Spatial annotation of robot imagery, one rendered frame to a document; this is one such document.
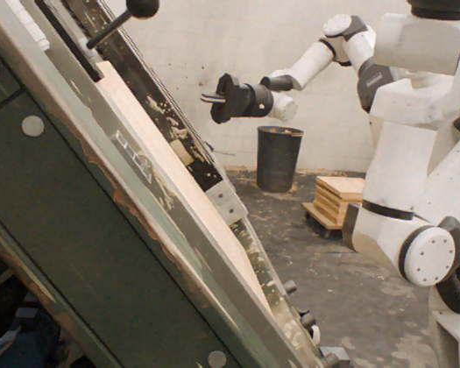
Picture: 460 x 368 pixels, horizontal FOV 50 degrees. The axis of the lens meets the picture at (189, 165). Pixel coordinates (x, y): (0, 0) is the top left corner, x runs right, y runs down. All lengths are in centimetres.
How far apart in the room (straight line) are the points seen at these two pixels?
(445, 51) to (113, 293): 47
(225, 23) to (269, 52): 65
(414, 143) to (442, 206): 11
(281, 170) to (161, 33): 215
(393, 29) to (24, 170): 47
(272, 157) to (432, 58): 463
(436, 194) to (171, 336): 45
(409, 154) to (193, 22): 549
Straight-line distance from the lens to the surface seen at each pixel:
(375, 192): 66
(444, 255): 70
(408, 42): 66
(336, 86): 658
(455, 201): 74
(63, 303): 40
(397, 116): 66
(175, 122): 135
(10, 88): 37
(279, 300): 101
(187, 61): 605
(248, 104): 126
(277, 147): 522
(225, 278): 67
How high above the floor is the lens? 136
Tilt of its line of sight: 13 degrees down
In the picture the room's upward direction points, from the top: 5 degrees clockwise
